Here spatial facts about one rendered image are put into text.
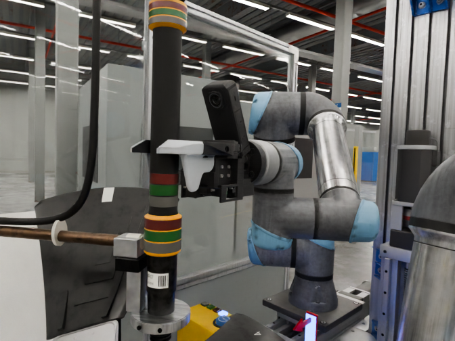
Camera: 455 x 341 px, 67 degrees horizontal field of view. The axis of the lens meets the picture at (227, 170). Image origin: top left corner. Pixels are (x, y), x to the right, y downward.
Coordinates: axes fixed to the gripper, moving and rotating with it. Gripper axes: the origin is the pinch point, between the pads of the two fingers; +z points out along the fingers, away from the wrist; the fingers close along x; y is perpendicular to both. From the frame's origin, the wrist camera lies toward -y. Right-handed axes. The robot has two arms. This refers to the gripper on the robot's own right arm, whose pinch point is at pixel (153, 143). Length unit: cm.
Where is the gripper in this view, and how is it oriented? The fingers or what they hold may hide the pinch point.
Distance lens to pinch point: 39.6
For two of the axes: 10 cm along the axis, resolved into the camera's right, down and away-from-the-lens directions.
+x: -8.2, -0.5, 5.7
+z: -5.7, 0.2, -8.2
